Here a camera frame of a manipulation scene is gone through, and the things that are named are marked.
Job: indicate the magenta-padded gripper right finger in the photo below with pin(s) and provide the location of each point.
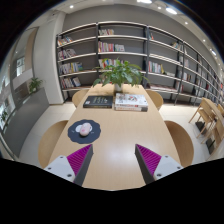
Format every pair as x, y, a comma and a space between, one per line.
160, 166

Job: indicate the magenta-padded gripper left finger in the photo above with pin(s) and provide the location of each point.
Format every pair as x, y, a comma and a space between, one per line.
63, 166

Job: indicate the pink computer mouse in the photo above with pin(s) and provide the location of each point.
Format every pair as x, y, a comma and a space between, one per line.
85, 129

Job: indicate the dark cloud-shaped mouse pad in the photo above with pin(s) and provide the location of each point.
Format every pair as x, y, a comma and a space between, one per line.
95, 133

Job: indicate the round-backed wooden chair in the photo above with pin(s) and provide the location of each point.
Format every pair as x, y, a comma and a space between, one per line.
48, 143
181, 143
156, 99
79, 97

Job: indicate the book with red-lettered spine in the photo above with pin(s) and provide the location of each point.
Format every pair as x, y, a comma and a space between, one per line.
130, 109

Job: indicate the slatted light wooden chairs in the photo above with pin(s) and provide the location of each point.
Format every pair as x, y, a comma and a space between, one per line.
210, 120

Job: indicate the white illustrated-cover book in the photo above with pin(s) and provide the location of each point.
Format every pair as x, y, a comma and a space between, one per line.
131, 100

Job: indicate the black hardcover book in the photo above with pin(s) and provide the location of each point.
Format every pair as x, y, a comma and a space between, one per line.
98, 101

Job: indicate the small green floor plant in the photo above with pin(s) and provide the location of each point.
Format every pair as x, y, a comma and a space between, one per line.
35, 85

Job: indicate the potted green plant, white pot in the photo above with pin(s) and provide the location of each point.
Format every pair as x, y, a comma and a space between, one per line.
120, 75

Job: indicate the grey bookshelf unit with books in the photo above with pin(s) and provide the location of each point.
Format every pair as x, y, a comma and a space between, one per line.
163, 50

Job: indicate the recessed ceiling lights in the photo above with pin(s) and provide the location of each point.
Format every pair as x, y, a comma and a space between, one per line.
171, 10

